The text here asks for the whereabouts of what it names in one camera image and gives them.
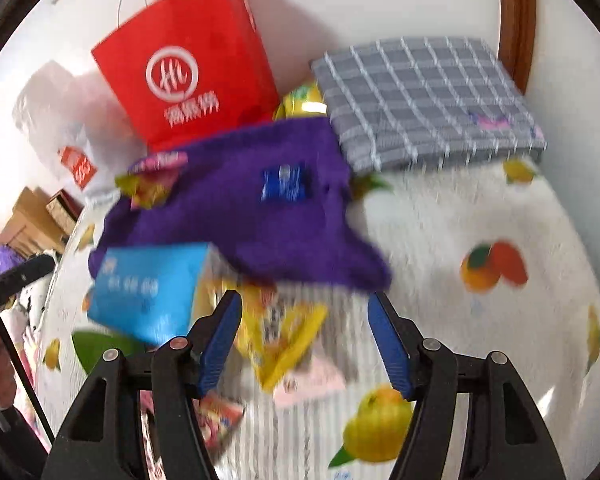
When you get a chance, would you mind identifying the wooden door frame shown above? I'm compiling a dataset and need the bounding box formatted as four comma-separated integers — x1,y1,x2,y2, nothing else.
497,0,538,96

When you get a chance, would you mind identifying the patterned brown box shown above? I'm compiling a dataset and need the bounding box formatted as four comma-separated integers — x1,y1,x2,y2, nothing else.
45,190,86,236

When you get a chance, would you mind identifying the fruit print bed sheet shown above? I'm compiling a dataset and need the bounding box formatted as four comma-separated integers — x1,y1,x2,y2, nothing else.
30,157,600,480

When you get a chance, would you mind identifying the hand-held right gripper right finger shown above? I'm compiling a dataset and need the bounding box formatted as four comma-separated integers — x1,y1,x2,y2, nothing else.
367,291,568,480

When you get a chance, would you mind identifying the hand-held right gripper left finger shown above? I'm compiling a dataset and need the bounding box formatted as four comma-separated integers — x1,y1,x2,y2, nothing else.
42,290,243,480

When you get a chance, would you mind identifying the white plastic bag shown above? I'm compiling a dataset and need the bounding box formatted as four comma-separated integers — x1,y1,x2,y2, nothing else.
12,60,148,196

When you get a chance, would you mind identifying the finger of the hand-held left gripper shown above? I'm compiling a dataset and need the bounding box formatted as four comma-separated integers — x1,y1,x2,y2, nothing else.
10,254,57,291

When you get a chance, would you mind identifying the small blue snack packet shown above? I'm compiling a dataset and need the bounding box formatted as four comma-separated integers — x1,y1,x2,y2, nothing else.
261,165,308,204

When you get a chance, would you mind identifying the blue snack box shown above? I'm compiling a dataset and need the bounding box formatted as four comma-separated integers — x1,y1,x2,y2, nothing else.
87,242,231,346

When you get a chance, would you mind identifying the purple towel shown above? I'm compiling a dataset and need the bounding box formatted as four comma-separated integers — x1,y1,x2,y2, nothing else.
87,117,393,293

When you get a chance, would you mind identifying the pink lychee snack packet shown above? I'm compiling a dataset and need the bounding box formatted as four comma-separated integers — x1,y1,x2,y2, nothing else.
195,392,246,461

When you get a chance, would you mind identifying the pink and yellow snack packet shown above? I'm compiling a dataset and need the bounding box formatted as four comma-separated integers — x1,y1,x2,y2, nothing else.
115,152,188,209

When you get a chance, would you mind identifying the pale pink snack packet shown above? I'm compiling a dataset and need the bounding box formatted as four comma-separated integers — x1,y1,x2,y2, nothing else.
272,345,346,408

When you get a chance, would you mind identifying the grey checked pillow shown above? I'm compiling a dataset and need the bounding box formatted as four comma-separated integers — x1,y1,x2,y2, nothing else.
310,36,548,173

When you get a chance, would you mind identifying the red paper bag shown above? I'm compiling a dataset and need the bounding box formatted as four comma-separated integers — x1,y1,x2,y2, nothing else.
91,0,281,153

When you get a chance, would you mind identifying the person's left hand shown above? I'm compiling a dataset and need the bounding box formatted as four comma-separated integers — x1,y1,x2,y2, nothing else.
0,345,20,411

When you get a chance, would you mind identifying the yellow green snack packet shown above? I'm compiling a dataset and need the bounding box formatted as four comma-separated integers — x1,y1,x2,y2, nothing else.
272,82,328,121

